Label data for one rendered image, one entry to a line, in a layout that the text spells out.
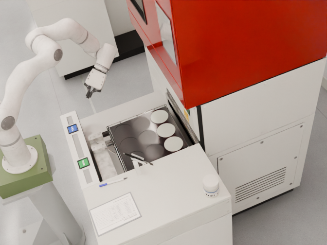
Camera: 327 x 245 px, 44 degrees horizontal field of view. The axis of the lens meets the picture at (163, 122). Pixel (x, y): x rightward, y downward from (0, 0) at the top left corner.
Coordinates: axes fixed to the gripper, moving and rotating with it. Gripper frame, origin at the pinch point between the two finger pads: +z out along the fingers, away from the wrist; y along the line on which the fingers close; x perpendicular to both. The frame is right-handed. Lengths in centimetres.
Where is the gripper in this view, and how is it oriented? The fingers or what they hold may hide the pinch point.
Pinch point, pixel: (88, 95)
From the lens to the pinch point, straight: 237.2
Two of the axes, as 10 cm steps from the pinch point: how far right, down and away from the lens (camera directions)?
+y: -9.0, -4.2, -1.0
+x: 0.7, 0.9, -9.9
